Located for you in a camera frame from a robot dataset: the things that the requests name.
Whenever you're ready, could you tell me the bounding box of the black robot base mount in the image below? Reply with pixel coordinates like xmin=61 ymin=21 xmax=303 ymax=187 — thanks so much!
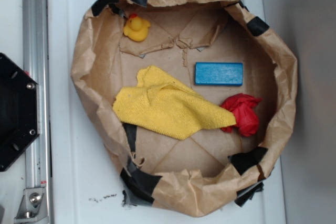
xmin=1 ymin=53 xmax=39 ymax=172

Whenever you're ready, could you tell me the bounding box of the metal corner bracket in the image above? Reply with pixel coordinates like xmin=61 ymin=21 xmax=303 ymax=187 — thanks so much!
xmin=14 ymin=187 xmax=49 ymax=223

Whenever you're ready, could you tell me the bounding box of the yellow microfiber cloth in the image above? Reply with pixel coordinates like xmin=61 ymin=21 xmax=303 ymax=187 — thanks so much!
xmin=112 ymin=65 xmax=236 ymax=140

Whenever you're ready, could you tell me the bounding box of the aluminium extrusion rail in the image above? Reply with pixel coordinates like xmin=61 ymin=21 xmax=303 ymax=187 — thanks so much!
xmin=23 ymin=0 xmax=54 ymax=223

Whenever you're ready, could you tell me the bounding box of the brown paper bag bin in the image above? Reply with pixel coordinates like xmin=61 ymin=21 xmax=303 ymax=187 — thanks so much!
xmin=71 ymin=0 xmax=297 ymax=217

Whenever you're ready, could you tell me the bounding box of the yellow rubber duck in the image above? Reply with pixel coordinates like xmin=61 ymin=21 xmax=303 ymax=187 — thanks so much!
xmin=123 ymin=14 xmax=151 ymax=42

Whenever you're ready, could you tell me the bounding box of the blue wooden block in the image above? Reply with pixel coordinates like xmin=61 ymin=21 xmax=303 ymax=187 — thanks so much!
xmin=195 ymin=62 xmax=243 ymax=86

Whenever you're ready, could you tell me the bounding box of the red crumpled cloth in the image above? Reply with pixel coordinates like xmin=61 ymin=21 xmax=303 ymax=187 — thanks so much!
xmin=220 ymin=93 xmax=263 ymax=137

